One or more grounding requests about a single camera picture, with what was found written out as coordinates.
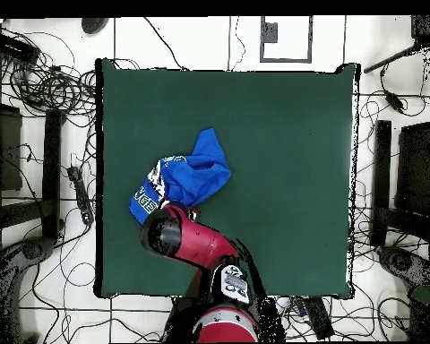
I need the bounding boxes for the black upright bar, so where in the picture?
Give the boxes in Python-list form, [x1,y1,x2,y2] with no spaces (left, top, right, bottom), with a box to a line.
[370,119,392,248]
[41,108,63,240]

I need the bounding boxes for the grey rectangular floor frame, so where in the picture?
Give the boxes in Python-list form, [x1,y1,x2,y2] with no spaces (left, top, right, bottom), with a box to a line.
[260,15,314,65]

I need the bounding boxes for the black electronics box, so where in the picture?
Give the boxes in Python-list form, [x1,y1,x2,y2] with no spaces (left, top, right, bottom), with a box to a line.
[0,31,41,65]

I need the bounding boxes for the dark oval shoe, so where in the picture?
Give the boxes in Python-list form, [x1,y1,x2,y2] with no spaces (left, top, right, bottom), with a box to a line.
[81,17,110,35]

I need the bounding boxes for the tangled black cables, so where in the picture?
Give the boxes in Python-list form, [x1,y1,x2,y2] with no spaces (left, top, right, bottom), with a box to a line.
[0,21,99,126]

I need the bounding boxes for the black round stand base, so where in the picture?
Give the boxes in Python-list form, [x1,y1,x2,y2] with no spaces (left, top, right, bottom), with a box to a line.
[376,245,430,288]
[21,236,56,262]

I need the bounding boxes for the dark flat panel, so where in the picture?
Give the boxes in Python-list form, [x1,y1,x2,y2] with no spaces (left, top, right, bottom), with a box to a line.
[394,120,430,218]
[0,101,23,193]

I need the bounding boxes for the black power adapter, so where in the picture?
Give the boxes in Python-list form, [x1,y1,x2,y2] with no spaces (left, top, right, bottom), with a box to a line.
[383,90,407,113]

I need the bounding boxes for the black power strip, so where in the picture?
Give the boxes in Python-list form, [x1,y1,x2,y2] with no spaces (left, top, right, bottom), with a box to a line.
[66,165,95,226]
[300,297,335,340]

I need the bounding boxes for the blue printed shirt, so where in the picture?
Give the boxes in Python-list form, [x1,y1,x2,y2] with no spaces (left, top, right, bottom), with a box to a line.
[128,127,233,226]

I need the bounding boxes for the dark green table cloth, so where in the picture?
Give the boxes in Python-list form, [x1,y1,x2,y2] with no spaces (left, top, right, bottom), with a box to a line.
[92,57,362,300]

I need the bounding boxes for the black corner equipment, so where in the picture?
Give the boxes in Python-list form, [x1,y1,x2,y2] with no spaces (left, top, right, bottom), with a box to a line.
[410,14,430,46]

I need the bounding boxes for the small grey square plate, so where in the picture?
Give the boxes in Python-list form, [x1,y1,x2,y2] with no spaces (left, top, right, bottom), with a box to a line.
[262,21,280,44]

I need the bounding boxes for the black slanted rod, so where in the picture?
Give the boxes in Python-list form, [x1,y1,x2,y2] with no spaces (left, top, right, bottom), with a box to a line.
[363,41,422,74]

